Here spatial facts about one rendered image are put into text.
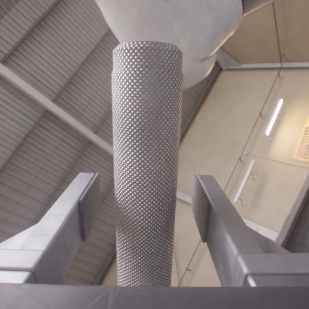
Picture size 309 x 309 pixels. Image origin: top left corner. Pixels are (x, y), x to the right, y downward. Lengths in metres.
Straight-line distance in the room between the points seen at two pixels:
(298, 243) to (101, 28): 7.10
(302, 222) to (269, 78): 8.67
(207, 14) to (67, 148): 6.22
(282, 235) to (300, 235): 0.06
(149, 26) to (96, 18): 7.01
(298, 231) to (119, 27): 0.47
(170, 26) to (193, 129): 8.18
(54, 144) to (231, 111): 5.82
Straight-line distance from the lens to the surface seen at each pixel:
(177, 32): 0.34
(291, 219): 0.48
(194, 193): 0.16
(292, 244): 0.50
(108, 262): 7.85
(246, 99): 8.61
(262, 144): 7.36
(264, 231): 6.12
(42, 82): 6.40
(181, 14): 0.33
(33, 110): 6.29
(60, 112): 5.84
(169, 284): 0.17
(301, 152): 7.09
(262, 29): 8.64
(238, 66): 9.68
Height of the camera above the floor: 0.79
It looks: 42 degrees up
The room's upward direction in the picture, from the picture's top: 73 degrees counter-clockwise
